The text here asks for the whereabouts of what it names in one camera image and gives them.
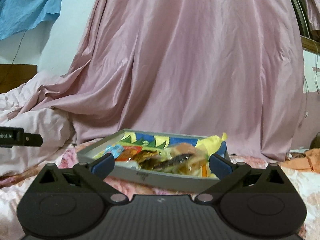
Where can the orange cloth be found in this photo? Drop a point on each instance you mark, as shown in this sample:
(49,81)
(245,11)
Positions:
(303,162)

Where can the blue cloth on wall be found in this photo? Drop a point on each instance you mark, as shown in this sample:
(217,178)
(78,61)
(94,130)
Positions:
(23,15)

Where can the brown wooden headboard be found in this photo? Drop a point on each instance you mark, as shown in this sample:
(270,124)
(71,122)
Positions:
(14,75)

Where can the pink satin curtain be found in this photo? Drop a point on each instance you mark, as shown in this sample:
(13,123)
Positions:
(202,67)

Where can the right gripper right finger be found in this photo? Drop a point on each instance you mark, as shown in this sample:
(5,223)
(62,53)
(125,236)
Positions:
(238,177)

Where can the wooden window frame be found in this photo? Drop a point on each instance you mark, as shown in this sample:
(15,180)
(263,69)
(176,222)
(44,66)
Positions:
(310,45)

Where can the yellow snack wrapper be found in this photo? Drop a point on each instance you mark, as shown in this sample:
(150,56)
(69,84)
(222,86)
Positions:
(210,145)

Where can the pale pink duvet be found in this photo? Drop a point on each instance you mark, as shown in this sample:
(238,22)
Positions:
(52,124)

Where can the light blue snack packet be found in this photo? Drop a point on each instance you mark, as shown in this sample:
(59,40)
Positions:
(116,150)

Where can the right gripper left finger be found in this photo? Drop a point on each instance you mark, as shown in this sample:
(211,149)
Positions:
(82,178)

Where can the orange snack packet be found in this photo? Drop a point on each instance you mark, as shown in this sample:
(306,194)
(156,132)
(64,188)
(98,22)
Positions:
(128,153)

